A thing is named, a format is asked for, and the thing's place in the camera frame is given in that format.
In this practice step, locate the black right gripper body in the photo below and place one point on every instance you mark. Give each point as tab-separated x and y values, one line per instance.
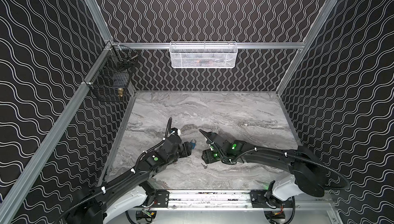
214	142

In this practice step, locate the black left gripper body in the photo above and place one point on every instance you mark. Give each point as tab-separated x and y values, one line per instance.
183	149

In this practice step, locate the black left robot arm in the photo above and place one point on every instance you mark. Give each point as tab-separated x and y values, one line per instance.
131	189

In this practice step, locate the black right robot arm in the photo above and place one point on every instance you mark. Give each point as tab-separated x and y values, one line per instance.
310	175

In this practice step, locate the brass object in basket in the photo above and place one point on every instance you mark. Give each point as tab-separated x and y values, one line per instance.
120	92

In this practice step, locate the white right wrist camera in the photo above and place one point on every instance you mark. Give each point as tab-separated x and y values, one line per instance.
209	136

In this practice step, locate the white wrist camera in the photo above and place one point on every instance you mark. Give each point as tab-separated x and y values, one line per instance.
209	136
175	131

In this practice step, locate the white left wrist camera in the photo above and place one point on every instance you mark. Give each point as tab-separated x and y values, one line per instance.
175	131

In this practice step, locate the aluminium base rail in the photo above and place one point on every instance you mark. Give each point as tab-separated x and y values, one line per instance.
239	200

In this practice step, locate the white mesh wall basket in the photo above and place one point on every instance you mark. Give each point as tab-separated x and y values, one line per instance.
203	55

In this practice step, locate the black wire wall basket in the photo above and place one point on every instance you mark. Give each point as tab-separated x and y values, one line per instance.
115	70

